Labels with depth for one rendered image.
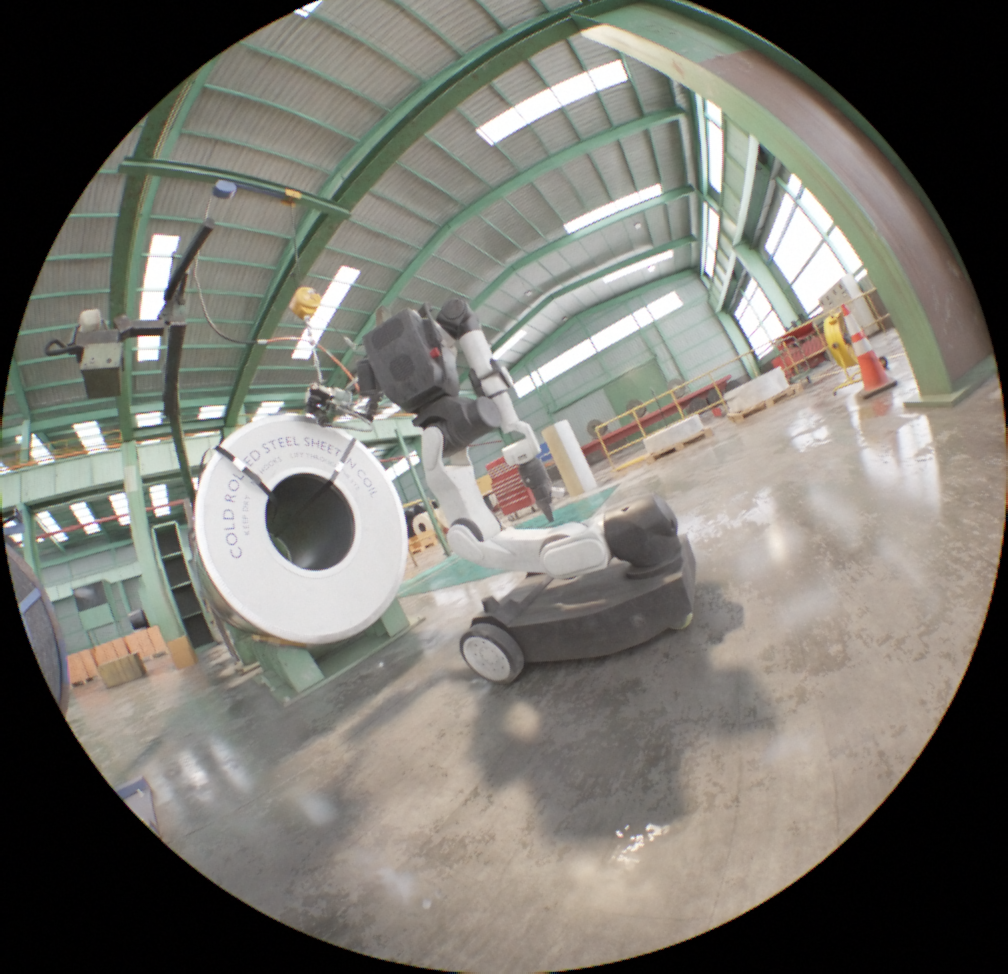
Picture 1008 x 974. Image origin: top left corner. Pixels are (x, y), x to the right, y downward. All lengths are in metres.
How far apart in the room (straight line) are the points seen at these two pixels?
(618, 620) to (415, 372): 0.92
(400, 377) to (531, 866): 1.23
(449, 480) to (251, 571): 0.98
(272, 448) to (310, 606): 0.79
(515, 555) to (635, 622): 0.44
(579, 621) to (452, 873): 0.63
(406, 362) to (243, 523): 1.02
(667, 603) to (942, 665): 0.64
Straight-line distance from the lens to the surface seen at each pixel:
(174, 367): 1.94
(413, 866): 0.70
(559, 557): 0.93
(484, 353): 1.15
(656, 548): 0.88
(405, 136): 3.61
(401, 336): 1.12
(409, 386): 1.10
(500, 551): 1.05
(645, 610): 0.83
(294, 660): 1.82
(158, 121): 3.44
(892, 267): 2.10
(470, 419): 1.04
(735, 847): 0.54
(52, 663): 1.41
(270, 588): 1.60
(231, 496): 1.66
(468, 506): 1.12
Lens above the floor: 0.51
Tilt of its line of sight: 4 degrees up
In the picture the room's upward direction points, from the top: 24 degrees counter-clockwise
